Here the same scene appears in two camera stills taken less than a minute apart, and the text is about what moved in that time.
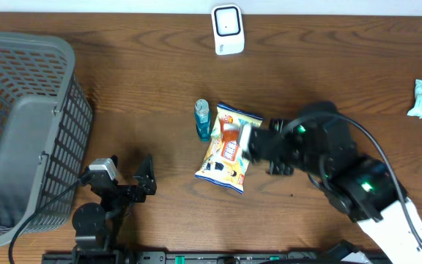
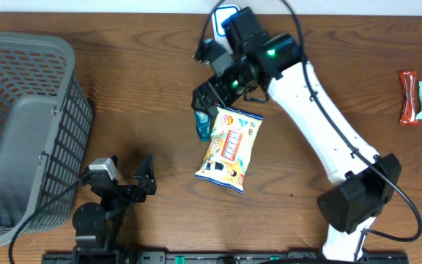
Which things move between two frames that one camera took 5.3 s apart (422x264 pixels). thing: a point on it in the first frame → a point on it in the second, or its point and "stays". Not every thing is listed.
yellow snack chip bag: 225,163 stays
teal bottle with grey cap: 203,119 stays
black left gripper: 145,188 stays
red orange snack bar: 230,131 → 409,111
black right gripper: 280,169 → 214,86
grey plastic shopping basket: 34,130 stays
